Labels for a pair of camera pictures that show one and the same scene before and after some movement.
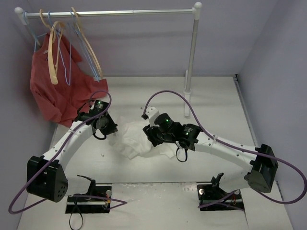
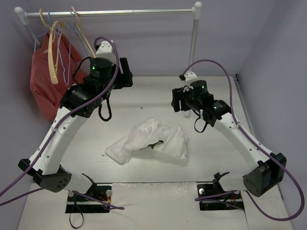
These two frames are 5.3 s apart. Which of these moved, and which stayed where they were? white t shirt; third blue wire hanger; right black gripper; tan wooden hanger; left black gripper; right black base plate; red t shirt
Moved: left black gripper; white t shirt; right black gripper
Stayed: right black base plate; red t shirt; third blue wire hanger; tan wooden hanger
